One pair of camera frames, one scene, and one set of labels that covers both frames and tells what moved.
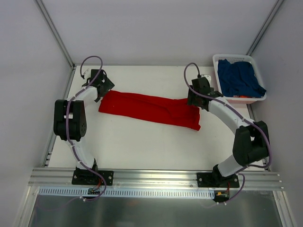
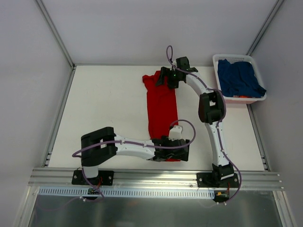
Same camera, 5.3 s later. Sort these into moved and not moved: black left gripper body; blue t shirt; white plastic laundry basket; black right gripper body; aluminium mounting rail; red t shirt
Moved: black right gripper body; red t shirt; black left gripper body
Not moved: aluminium mounting rail; blue t shirt; white plastic laundry basket
